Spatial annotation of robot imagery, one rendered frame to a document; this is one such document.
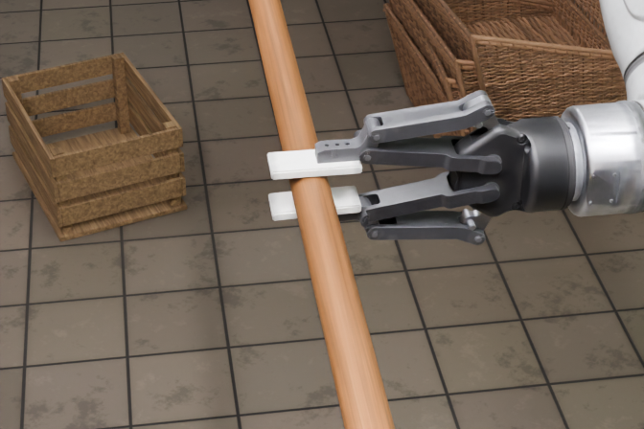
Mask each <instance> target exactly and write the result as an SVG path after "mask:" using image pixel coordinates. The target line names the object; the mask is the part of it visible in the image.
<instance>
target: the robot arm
mask: <svg viewBox="0 0 644 429"><path fill-rule="evenodd" d="M599 3H600V8H601V13H602V16H603V21H604V25H605V29H606V33H607V36H608V40H609V45H610V47H611V50H612V53H613V56H614V58H615V60H616V62H617V64H618V66H619V68H620V70H621V73H622V77H623V80H624V82H625V86H626V91H627V101H619V102H610V103H597V104H585V105H572V106H570V107H567V109H566V110H565V111H564V113H563V114H562V116H561V117H558V116H551V117H537V118H525V119H519V120H517V121H516V122H509V121H506V120H504V119H501V118H497V117H496V116H495V109H494V107H493V105H492V103H491V101H490V99H489V97H488V95H487V93H486V92H485V91H483V90H478V91H476V92H473V93H471V94H469V95H468V96H466V97H464V98H462V99H460V100H458V101H453V102H442V103H436V104H430V105H424V106H418V107H412V108H406V109H400V110H394V111H388V112H381V113H376V114H370V115H367V116H366V117H365V118H364V120H363V123H364V126H363V128H362V129H361V130H358V131H356V132H355V134H354V139H345V140H330V141H321V142H318V143H316V144H315V149H308V150H294V151H281V152H269V153H268V154H267V162H268V165H269V170H270V175H271V179H273V180H278V179H291V178H304V177H317V176H330V175H343V174H356V173H362V164H361V162H362V163H363V164H372V165H393V166H414V167H435V168H444V169H447V170H450V171H447V172H442V173H439V174H438V175H437V176H436V177H435V178H431V179H427V180H423V181H418V182H413V183H409V184H404V185H399V186H395V187H391V188H386V189H381V190H376V191H371V192H364V193H360V194H357V188H356V187H355V186H345V187H335V188H331V191H332V194H333V201H334V205H335V207H336V211H337V215H338V218H339V221H347V220H358V221H360V223H361V226H363V227H364V229H365V232H366V234H367V237H368V238H370V239H372V240H399V239H459V240H462V241H465V242H467V243H471V244H474V245H480V244H482V243H483V242H484V241H485V239H486V238H485V235H484V230H485V228H486V226H487V225H488V223H489V221H490V220H491V218H492V217H495V216H500V215H503V214H504V213H507V212H509V211H512V210H516V211H523V212H526V213H534V212H546V211H558V210H564V209H566V208H567V207H568V209H569V210H570V211H571V212H572V213H573V214H574V215H576V216H580V217H582V216H594V215H615V214H636V213H638V212H644V0H599ZM469 127H476V130H474V131H473V132H471V133H470V134H468V135H467V136H465V137H464V136H442V137H441V138H420V137H421V136H426V135H432V134H438V133H445V132H451V131H456V130H461V129H466V128H469ZM360 161H361V162H360ZM268 201H269V206H270V211H271V214H272V219H273V220H274V221H276V220H287V219H296V218H297V214H296V210H295V206H294V201H293V197H292V192H276V193H270V194H269V195H268ZM467 205H469V206H471V207H473V208H474V209H475V210H474V211H469V210H468V209H464V210H463V211H462V213H460V212H456V211H426V210H430V209H435V208H439V207H446V208H448V209H452V208H457V207H462V206H467Z"/></svg>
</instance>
